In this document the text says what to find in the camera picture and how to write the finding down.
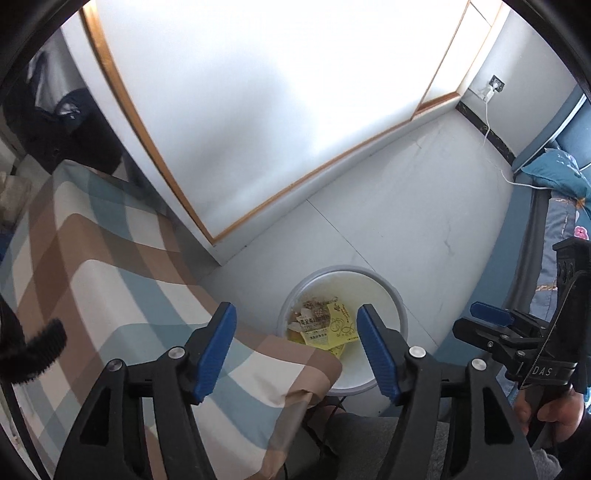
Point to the blue pillow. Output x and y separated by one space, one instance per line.
558 168

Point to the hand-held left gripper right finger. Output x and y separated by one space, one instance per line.
376 353

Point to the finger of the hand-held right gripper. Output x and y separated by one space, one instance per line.
491 314
478 334

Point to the person's right hand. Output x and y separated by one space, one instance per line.
565 410

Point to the checked tablecloth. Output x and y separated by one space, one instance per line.
115 277

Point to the blue bed frame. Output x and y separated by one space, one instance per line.
531 221

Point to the white plastic bin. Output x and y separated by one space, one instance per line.
369 286

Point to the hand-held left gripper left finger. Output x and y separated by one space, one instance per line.
214 353

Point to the floral bedsheet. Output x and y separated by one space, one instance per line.
561 230

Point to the yellow packet with photo print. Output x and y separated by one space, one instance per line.
311 325

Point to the black backpack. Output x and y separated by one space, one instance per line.
99 143

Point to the yellow printed packet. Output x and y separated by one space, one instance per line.
339 351
341 325

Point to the foil wrapper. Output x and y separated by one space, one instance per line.
310 307

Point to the wall outlet with charger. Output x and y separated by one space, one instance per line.
494 86

